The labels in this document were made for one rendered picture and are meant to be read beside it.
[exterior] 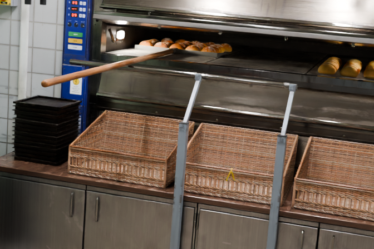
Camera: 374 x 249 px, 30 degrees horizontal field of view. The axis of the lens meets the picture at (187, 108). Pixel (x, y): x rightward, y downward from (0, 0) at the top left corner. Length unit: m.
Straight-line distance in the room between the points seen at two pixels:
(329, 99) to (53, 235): 1.66
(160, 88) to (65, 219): 0.92
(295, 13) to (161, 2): 0.75
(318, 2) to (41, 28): 1.64
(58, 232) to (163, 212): 0.61
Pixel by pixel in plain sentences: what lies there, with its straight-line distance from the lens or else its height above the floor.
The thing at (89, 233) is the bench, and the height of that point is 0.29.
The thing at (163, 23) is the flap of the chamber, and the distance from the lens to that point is 3.82.
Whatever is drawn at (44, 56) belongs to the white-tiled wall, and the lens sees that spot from 4.28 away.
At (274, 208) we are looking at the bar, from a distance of 3.36.
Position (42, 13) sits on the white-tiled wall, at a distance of 4.27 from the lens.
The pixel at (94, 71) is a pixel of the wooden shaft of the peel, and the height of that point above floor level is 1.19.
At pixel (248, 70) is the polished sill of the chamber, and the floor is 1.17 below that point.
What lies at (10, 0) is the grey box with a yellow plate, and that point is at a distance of 4.29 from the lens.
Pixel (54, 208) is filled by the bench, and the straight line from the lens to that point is 3.80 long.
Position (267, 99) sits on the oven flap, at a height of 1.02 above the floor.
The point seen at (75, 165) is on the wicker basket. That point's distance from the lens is 3.75.
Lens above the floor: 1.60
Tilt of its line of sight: 10 degrees down
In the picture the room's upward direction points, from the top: 4 degrees clockwise
